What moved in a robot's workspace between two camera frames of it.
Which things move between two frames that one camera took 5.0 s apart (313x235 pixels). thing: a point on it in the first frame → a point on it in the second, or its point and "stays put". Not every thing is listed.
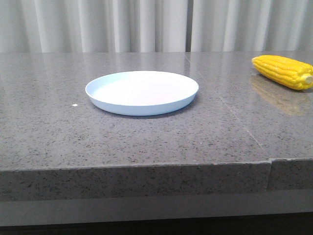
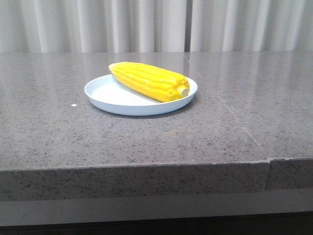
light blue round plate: x=142 y=93 stays put
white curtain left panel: x=93 y=26 stays put
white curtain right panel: x=251 y=25 stays put
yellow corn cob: x=291 y=73 → x=155 y=83
